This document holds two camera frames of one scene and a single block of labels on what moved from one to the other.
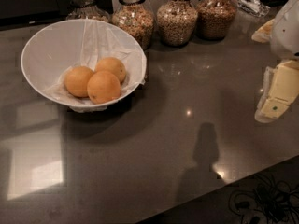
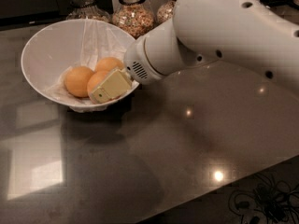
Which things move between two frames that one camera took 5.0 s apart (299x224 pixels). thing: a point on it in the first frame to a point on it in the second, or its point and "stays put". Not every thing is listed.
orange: [112, 65] stays put
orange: [76, 81] stays put
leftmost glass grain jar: [84, 6] stays put
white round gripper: [286, 32] to [135, 61]
